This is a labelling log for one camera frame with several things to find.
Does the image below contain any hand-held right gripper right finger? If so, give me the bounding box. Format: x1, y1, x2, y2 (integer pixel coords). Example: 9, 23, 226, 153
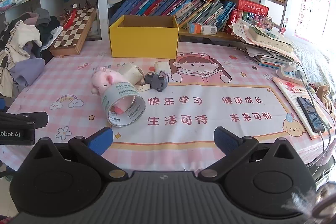
197, 126, 305, 183

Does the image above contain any beige cloth bag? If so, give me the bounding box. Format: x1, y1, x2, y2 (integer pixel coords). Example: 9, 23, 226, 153
314, 83, 336, 115

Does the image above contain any white power strip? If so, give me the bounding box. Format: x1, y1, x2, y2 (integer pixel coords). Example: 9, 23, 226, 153
277, 61, 305, 84

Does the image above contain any pile of clothes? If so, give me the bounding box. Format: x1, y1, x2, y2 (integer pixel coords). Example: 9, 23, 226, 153
0, 7, 64, 97

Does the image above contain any large white charger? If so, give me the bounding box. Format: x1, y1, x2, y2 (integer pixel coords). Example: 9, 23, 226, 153
154, 61, 172, 75

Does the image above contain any pile of papers and books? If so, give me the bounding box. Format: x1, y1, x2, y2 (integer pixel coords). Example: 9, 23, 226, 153
232, 17, 300, 70

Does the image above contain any clear packing tape roll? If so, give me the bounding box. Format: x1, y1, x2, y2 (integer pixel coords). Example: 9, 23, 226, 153
101, 81, 146, 128

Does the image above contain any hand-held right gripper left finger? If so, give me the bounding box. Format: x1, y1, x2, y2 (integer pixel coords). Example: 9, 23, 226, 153
27, 126, 129, 183

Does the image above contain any black smartphone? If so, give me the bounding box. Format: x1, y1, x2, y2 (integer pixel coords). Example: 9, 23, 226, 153
297, 96, 326, 133

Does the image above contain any red thick book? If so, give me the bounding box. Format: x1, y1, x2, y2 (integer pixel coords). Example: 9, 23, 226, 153
231, 0, 269, 30

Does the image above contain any pink plush pig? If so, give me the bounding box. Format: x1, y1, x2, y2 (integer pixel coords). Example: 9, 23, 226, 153
91, 68, 125, 114

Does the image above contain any wooden chessboard case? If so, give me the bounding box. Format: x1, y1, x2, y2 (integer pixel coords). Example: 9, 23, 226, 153
49, 7, 97, 57

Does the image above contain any yellow cardboard box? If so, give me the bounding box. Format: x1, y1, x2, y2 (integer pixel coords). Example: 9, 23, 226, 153
109, 15, 180, 60

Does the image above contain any white watch with cream strap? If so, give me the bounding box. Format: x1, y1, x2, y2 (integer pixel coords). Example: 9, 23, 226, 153
118, 62, 152, 92

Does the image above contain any row of colourful books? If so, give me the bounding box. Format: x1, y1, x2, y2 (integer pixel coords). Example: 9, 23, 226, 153
112, 0, 237, 31

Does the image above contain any pink alphabet wall poster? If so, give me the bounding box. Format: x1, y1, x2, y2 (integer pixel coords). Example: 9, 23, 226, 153
294, 0, 333, 42

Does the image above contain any grey toy car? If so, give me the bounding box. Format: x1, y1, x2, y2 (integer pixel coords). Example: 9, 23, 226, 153
144, 70, 169, 91

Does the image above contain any red tassel charm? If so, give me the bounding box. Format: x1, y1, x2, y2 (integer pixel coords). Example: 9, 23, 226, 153
63, 4, 80, 29

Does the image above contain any grey quilted blanket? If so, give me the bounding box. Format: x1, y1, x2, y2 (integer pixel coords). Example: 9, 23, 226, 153
286, 34, 336, 88

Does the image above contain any grey fluffy keyring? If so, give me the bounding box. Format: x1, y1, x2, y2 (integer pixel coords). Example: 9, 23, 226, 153
282, 181, 336, 224

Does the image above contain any pink printed desktop mat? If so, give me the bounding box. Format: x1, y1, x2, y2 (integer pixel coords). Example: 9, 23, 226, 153
6, 40, 336, 172

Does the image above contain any pink booklet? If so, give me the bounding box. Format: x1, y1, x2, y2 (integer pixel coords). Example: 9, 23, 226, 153
272, 76, 332, 140

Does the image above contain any orange and white carton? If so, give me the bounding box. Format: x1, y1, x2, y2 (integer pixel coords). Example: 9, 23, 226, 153
186, 22, 218, 35

